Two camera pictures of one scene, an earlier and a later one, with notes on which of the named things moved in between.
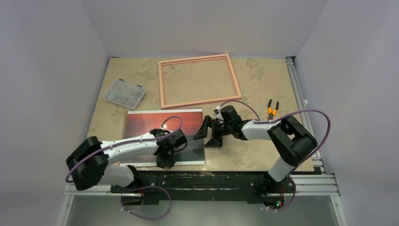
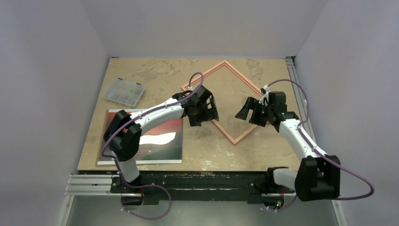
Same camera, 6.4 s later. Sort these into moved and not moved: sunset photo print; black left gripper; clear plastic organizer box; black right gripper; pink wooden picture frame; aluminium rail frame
Moved: sunset photo print; black right gripper; pink wooden picture frame; black left gripper
Not moved: clear plastic organizer box; aluminium rail frame
